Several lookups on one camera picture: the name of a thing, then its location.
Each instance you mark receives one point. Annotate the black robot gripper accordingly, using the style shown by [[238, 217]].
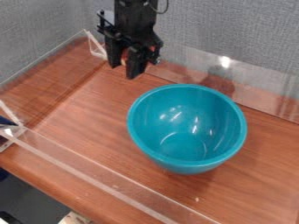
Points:
[[127, 27]]

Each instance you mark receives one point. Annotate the red and white toy mushroom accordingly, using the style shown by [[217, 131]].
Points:
[[154, 54]]

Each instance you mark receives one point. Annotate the blue plastic bowl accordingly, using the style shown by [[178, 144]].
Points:
[[187, 126]]

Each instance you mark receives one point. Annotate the clear acrylic left barrier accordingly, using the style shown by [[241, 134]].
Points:
[[22, 53]]

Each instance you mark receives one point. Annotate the clear acrylic barrier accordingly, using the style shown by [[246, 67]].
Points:
[[257, 87], [82, 183], [22, 53]]

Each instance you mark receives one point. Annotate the clear acrylic back barrier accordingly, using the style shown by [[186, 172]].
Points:
[[257, 87]]

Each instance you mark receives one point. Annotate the clear acrylic front barrier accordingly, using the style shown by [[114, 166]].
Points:
[[82, 183]]

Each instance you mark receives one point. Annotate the clear acrylic corner bracket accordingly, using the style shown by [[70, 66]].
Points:
[[96, 48]]

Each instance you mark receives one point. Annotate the clear acrylic left bracket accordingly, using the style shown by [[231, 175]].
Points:
[[10, 122]]

